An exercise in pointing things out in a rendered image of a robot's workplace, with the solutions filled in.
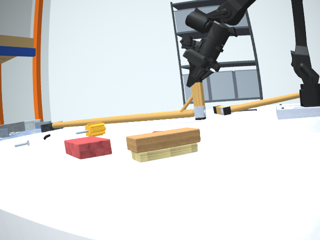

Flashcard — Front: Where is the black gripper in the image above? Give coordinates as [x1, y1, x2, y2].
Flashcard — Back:
[182, 36, 224, 88]

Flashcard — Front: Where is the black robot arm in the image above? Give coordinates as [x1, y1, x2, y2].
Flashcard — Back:
[180, 0, 320, 108]

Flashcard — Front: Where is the red block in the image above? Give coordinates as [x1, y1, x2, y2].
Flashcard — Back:
[64, 136, 112, 160]

